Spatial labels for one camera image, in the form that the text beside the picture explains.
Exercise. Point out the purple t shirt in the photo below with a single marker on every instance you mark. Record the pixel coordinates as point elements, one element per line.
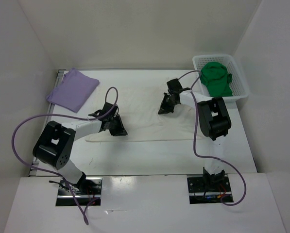
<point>73,91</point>

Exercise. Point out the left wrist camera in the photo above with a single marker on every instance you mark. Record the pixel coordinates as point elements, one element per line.
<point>108,112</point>

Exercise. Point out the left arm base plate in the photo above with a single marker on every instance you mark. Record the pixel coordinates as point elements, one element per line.
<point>89,196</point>

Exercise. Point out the green t shirt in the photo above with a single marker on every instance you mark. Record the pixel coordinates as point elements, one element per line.
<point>216,78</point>

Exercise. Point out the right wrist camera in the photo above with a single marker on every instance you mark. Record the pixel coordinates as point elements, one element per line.
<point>174,86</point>

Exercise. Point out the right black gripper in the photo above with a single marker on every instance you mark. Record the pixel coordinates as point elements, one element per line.
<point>164,108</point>

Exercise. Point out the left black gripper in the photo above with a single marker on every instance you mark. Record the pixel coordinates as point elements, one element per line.
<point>121,130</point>

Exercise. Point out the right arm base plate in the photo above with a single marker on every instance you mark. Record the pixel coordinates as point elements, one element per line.
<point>200,194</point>

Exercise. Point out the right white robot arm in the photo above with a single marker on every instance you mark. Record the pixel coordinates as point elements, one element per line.
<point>213,119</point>

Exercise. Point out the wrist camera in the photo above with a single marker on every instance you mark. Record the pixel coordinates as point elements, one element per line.
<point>108,112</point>
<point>174,86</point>

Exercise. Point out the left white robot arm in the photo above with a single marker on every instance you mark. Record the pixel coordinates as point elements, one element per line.
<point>55,144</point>

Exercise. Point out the white t shirt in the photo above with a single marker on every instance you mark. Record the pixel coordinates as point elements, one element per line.
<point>138,109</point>

